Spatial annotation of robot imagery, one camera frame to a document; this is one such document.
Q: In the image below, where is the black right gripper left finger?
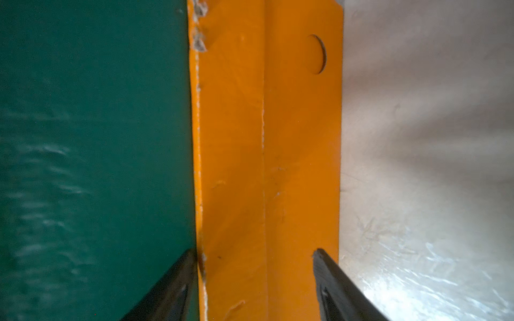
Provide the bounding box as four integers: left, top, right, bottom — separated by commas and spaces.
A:
121, 249, 197, 321

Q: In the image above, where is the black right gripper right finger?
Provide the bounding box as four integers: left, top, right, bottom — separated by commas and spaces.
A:
313, 248, 388, 321

